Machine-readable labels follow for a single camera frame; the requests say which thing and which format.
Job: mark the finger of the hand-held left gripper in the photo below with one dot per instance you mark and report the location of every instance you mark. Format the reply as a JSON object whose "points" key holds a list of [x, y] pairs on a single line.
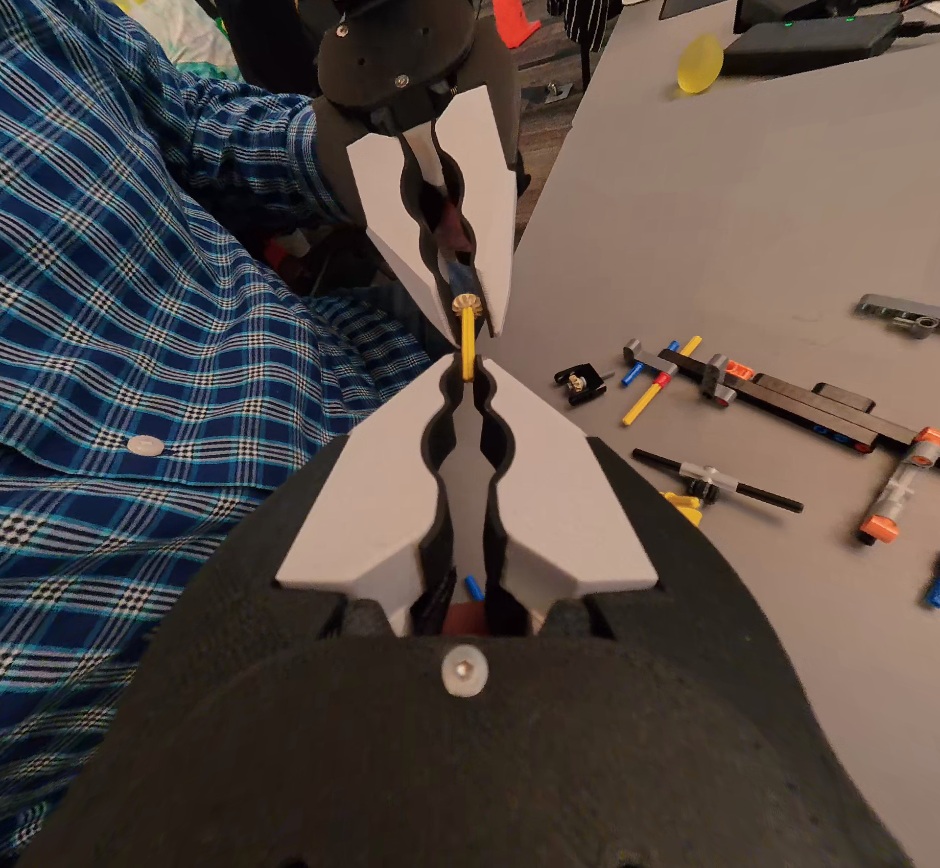
{"points": [[492, 185], [382, 207]]}

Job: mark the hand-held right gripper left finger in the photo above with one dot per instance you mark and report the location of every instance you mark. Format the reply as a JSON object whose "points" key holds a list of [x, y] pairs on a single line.
{"points": [[367, 515]]}

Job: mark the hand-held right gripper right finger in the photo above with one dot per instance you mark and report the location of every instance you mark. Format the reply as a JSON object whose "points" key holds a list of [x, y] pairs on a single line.
{"points": [[573, 515]]}

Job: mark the tan lego gear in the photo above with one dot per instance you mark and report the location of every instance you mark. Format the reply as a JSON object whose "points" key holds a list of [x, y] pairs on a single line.
{"points": [[465, 305]]}

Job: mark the small black frame with gear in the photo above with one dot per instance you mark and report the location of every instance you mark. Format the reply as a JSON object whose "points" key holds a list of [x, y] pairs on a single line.
{"points": [[580, 383]]}

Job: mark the yellow lego axle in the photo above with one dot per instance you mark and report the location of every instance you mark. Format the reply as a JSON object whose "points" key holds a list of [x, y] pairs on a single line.
{"points": [[468, 346]]}

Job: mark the person's left forearm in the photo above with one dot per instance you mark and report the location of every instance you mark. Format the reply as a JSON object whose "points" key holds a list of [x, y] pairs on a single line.
{"points": [[257, 156]]}

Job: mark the blue lego pin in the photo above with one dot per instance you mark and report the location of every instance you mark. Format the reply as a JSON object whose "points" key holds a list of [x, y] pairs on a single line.
{"points": [[474, 586]]}

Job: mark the black lego beam assembly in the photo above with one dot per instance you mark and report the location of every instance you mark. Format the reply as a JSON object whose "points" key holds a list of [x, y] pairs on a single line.
{"points": [[793, 398]]}

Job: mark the dark grey lego beam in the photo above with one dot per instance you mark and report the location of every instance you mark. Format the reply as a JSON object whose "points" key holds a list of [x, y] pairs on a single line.
{"points": [[900, 313]]}

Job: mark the black axle connector assembly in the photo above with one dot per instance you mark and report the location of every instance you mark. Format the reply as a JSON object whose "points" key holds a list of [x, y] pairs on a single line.
{"points": [[720, 482]]}

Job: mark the pale plastic bag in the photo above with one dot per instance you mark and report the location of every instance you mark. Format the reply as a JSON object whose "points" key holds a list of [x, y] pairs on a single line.
{"points": [[169, 23]]}

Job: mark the yellow translucent egg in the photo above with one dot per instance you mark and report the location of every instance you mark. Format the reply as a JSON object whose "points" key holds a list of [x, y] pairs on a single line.
{"points": [[700, 64]]}

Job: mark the person's plaid shirt torso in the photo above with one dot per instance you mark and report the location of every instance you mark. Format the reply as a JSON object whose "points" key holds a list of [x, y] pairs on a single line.
{"points": [[147, 368]]}

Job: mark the black power bank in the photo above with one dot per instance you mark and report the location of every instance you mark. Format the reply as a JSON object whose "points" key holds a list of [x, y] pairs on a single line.
{"points": [[808, 45]]}

